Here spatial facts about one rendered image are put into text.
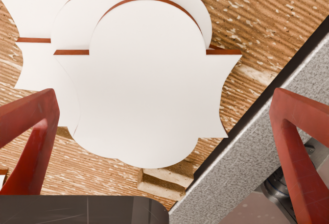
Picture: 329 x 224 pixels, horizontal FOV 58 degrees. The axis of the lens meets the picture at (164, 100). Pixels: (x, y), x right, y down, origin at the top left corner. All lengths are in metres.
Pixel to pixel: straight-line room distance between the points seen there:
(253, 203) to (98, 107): 1.94
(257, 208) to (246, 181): 1.74
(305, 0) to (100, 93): 0.18
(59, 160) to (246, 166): 0.24
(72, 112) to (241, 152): 0.23
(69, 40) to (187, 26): 0.08
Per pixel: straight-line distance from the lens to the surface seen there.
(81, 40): 0.21
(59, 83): 0.24
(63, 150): 0.37
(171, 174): 0.34
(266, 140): 0.39
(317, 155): 1.53
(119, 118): 0.23
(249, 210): 2.18
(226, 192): 0.45
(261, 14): 0.28
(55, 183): 0.41
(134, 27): 0.19
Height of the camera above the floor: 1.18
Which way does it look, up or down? 55 degrees down
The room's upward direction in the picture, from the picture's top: 179 degrees clockwise
